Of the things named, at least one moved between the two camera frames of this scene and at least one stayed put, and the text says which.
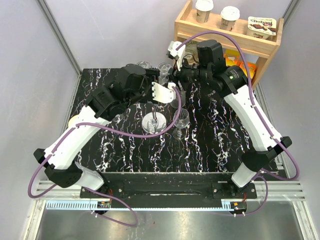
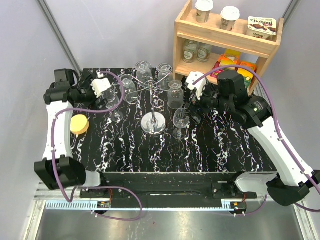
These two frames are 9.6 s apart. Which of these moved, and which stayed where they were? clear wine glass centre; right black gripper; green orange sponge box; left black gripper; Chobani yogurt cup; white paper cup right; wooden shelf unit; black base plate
Moved: left black gripper; right black gripper
Stayed: black base plate; green orange sponge box; Chobani yogurt cup; white paper cup right; wooden shelf unit; clear wine glass centre
